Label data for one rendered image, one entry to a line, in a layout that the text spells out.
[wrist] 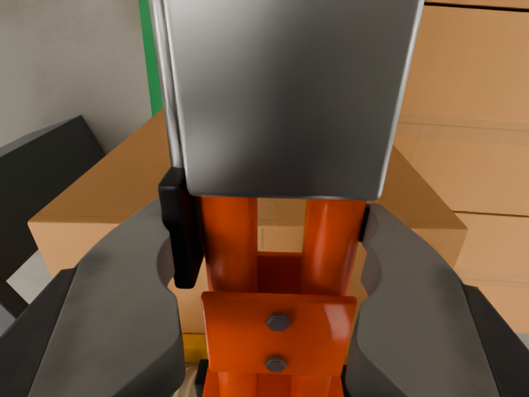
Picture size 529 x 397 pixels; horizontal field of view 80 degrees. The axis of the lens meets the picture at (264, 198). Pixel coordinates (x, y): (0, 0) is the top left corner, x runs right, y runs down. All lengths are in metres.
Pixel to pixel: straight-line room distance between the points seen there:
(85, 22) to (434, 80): 1.08
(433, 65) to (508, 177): 0.31
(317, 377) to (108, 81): 1.25
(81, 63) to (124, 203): 1.05
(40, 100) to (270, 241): 1.28
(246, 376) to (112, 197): 0.24
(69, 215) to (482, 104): 0.71
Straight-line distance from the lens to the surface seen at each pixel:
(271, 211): 0.30
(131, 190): 0.37
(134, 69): 1.29
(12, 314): 0.86
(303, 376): 0.18
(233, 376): 0.18
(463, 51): 0.72
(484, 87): 0.75
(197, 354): 0.39
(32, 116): 1.53
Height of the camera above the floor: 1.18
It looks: 60 degrees down
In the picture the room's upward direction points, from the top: 177 degrees counter-clockwise
